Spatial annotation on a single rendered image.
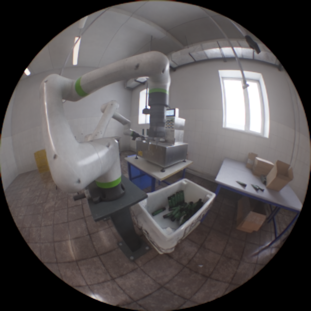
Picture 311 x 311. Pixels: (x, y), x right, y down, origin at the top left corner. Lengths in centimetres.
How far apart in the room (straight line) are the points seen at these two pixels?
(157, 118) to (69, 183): 37
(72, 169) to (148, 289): 119
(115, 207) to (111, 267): 99
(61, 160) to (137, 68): 33
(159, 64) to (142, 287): 149
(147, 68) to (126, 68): 7
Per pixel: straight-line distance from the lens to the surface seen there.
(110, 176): 36
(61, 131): 29
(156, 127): 38
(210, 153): 244
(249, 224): 162
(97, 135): 87
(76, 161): 24
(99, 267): 132
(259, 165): 165
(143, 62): 33
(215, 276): 139
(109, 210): 38
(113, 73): 38
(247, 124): 280
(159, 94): 40
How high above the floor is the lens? 120
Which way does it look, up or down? 17 degrees down
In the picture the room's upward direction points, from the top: 2 degrees clockwise
